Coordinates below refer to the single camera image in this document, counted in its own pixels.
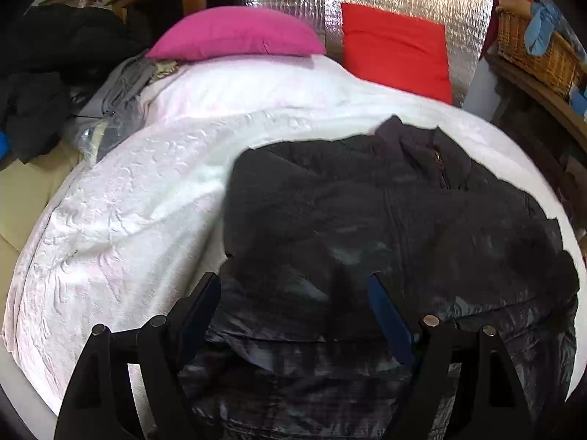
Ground blue cloth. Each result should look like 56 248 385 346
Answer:
524 0 574 56

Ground grey clothing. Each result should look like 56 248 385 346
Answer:
64 50 159 163

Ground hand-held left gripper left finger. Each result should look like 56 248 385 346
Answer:
54 272 222 440

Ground beige mattress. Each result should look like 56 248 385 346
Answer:
0 140 85 312

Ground pink pillow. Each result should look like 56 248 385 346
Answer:
146 7 327 62

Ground wooden shelf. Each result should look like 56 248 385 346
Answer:
487 52 587 166

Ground pile of dark clothes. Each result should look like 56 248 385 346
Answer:
0 4 147 164

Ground white textured bedspread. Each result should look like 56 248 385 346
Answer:
1 51 587 415

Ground wicker basket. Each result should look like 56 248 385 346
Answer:
496 0 587 102

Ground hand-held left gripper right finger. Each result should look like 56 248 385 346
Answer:
367 274 536 440

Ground black jacket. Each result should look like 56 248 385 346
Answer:
176 116 581 440

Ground red pillow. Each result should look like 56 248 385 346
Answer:
340 2 455 105

